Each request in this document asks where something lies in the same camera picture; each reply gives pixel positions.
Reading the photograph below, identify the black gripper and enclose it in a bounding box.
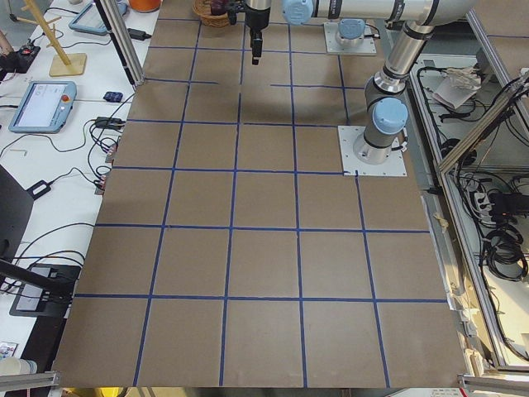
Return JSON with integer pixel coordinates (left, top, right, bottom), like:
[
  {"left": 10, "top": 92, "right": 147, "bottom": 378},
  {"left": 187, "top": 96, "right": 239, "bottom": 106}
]
[{"left": 245, "top": 7, "right": 269, "bottom": 65}]

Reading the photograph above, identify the dark red apple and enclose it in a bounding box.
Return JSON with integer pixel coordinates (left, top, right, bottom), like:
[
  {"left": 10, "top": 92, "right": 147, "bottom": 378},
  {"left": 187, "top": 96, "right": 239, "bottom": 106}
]
[{"left": 210, "top": 0, "right": 226, "bottom": 16}]

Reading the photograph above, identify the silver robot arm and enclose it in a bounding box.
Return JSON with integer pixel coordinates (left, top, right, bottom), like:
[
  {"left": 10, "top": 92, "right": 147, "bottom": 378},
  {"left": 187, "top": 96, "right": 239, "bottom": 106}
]
[
  {"left": 336, "top": 18, "right": 366, "bottom": 47},
  {"left": 282, "top": 0, "right": 475, "bottom": 165}
]

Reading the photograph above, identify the wicker basket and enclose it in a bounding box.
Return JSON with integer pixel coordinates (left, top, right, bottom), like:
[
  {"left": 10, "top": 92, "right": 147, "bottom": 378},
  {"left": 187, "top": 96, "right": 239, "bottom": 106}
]
[{"left": 193, "top": 0, "right": 230, "bottom": 28}]

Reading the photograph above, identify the orange bucket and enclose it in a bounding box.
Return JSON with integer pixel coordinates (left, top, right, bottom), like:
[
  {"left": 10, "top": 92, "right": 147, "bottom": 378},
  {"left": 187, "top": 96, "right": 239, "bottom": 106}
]
[{"left": 128, "top": 0, "right": 162, "bottom": 13}]

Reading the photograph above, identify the black power adapter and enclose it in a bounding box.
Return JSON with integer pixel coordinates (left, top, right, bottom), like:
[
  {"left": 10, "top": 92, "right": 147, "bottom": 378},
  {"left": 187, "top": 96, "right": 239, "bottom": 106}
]
[{"left": 127, "top": 28, "right": 152, "bottom": 41}]

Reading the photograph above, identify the small blue device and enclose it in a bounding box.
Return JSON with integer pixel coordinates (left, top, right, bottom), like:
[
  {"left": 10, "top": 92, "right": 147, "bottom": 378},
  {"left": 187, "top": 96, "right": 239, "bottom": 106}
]
[{"left": 103, "top": 91, "right": 123, "bottom": 103}]

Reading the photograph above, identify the far teach pendant tablet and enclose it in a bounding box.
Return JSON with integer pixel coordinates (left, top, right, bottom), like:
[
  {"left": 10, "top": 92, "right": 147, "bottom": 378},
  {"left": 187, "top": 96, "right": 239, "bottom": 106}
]
[{"left": 69, "top": 2, "right": 107, "bottom": 36}]

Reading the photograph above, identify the teach pendant tablet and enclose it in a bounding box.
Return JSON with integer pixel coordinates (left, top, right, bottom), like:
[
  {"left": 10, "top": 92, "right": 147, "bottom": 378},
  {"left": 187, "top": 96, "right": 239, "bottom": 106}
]
[
  {"left": 8, "top": 81, "right": 77, "bottom": 134},
  {"left": 69, "top": 2, "right": 107, "bottom": 36}
]

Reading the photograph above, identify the wooden mug tree stand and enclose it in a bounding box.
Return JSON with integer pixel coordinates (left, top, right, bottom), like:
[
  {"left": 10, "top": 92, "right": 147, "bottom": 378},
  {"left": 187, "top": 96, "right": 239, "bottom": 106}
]
[{"left": 8, "top": 0, "right": 88, "bottom": 78}]

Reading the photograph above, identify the crumpled paper sheet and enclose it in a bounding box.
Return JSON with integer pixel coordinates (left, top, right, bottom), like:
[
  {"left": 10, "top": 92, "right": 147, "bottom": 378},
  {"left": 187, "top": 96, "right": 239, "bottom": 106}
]
[{"left": 432, "top": 67, "right": 482, "bottom": 110}]

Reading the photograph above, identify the near teach pendant tablet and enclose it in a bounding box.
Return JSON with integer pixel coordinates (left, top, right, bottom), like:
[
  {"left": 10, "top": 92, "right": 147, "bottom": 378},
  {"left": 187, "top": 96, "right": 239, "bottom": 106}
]
[{"left": 8, "top": 81, "right": 77, "bottom": 134}]

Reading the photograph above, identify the black power strip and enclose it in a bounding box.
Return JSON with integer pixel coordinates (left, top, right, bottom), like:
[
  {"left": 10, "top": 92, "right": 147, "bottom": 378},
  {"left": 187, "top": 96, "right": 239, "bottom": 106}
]
[{"left": 488, "top": 192, "right": 528, "bottom": 216}]

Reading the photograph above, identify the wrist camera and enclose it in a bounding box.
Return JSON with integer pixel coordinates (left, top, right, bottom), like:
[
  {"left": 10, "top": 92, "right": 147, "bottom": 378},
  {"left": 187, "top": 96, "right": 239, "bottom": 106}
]
[{"left": 226, "top": 0, "right": 246, "bottom": 25}]

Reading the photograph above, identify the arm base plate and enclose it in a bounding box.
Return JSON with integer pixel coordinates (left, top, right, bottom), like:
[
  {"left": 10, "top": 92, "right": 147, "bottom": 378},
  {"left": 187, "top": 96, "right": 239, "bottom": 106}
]
[
  {"left": 323, "top": 18, "right": 377, "bottom": 56},
  {"left": 337, "top": 126, "right": 407, "bottom": 177}
]

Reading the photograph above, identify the aluminium frame post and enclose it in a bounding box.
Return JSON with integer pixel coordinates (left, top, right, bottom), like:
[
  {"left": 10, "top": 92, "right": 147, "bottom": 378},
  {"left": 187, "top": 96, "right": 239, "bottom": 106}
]
[{"left": 94, "top": 0, "right": 145, "bottom": 87}]

